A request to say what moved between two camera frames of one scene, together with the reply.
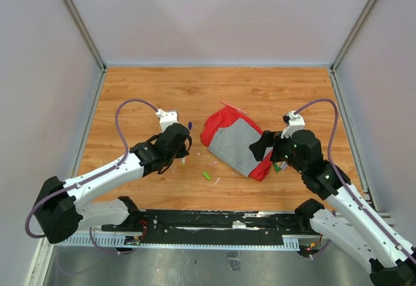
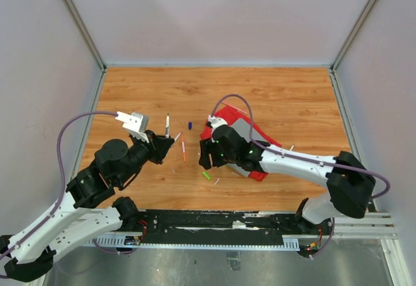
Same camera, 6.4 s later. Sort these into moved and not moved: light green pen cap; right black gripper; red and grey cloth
Moved: right black gripper
Not moved: light green pen cap; red and grey cloth
